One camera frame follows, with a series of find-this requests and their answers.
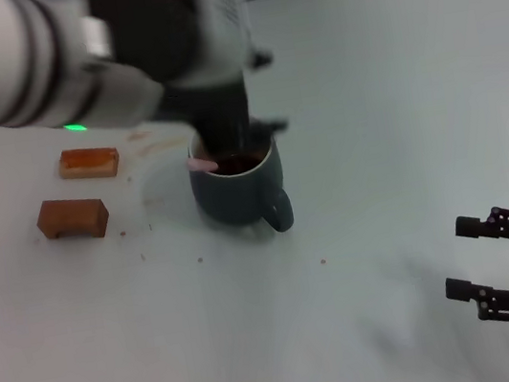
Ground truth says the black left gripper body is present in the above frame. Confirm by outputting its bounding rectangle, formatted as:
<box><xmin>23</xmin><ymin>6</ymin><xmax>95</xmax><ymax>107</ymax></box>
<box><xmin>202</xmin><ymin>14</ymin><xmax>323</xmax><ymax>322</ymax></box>
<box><xmin>164</xmin><ymin>68</ymin><xmax>261</xmax><ymax>164</ymax></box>

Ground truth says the pink handled metal spoon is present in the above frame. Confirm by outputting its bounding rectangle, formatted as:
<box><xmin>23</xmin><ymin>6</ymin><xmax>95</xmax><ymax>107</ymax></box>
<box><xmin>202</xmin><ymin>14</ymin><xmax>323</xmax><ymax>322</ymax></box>
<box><xmin>185</xmin><ymin>152</ymin><xmax>221</xmax><ymax>176</ymax></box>

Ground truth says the grey ceramic cup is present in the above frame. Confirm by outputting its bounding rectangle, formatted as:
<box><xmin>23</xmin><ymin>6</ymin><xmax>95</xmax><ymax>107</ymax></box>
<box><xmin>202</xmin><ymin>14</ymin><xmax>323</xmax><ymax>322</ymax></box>
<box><xmin>182</xmin><ymin>118</ymin><xmax>299</xmax><ymax>247</ymax></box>

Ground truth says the dark brown liquid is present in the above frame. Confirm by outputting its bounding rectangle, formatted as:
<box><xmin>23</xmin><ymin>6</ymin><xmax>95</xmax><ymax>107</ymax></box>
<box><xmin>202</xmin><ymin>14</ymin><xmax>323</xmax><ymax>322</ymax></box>
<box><xmin>212</xmin><ymin>147</ymin><xmax>271</xmax><ymax>179</ymax></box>

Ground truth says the flat light wooden block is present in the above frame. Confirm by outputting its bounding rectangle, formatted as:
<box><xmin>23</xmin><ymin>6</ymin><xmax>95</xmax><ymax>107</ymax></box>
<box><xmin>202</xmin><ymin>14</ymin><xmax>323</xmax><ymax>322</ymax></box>
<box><xmin>55</xmin><ymin>141</ymin><xmax>123</xmax><ymax>186</ymax></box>

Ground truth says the arched brown wooden block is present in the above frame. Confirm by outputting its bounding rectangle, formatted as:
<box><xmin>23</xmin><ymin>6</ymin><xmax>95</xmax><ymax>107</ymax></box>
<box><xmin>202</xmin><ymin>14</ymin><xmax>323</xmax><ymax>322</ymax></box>
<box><xmin>33</xmin><ymin>191</ymin><xmax>114</xmax><ymax>249</ymax></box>

